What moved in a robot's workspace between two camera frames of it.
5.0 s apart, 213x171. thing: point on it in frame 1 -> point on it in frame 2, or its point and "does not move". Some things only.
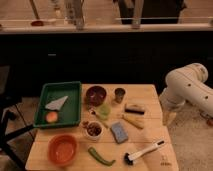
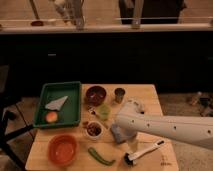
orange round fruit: [51, 116] does not move
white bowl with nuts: [94, 130] does not move
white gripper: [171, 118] -> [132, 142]
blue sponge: [119, 133] does not move
